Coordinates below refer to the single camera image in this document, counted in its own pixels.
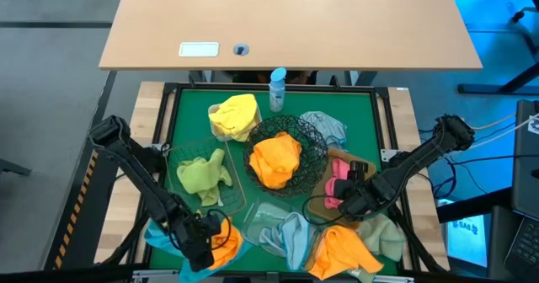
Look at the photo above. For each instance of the black table frame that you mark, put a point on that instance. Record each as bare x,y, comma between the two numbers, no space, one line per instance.
219,86

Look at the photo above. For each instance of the white plastic bin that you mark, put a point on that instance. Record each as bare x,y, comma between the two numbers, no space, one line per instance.
214,130

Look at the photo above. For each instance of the tan rectangular tray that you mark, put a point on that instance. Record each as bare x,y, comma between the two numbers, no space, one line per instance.
339,153

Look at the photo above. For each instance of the black desk foot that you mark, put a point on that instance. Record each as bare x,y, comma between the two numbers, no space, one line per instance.
497,87

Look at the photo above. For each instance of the dark grey laptop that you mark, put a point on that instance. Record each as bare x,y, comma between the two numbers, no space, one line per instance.
526,161

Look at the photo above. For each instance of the grey-blue microfiber towel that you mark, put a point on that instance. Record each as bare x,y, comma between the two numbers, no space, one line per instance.
326,125

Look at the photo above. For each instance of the light blue microfiber towel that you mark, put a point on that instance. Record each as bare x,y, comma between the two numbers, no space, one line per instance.
295,241

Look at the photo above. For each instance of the clear plastic bin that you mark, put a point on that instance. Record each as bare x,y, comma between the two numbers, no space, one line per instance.
263,215

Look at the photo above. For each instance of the black chair base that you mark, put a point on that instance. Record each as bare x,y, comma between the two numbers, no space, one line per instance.
526,17

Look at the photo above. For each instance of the white labelled box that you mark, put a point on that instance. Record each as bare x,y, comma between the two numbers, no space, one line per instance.
467,232

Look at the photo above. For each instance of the beige wooden desk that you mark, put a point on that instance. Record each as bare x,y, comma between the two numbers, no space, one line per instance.
295,22

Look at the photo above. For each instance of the spray bottle with blue cap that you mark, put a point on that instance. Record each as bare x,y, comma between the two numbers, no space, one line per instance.
277,93

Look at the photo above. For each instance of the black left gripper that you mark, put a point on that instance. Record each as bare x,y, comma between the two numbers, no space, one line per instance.
193,234

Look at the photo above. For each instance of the white metal bracket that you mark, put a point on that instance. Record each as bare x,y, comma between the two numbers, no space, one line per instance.
389,153

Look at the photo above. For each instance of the orange microfiber towel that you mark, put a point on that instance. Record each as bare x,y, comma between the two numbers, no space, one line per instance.
284,144
269,171
227,245
341,251

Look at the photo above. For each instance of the black furniture leg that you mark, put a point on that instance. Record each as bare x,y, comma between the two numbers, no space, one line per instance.
14,167

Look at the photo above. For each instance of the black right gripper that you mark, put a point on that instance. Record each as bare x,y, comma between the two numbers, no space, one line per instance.
362,199

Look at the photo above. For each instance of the teal microfiber towel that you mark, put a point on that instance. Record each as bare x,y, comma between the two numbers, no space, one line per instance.
156,238

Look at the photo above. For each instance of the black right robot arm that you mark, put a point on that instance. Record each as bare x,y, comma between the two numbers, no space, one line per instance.
421,156

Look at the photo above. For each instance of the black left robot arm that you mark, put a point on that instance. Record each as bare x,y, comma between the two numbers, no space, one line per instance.
135,169

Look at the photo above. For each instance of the yellow black hazard strip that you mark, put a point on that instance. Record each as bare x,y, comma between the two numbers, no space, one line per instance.
78,207

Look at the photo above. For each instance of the black keyboard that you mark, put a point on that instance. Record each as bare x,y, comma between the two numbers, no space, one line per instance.
524,245

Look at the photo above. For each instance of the lime green microfiber towel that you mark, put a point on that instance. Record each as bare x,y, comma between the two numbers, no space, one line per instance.
202,175

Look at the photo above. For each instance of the sage green microfiber towel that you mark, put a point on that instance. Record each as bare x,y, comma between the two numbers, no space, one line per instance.
387,238

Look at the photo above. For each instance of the green table mat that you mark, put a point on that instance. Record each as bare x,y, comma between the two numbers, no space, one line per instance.
362,119

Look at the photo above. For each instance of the white rectangular desk plate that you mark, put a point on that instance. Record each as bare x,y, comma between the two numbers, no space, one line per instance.
199,49

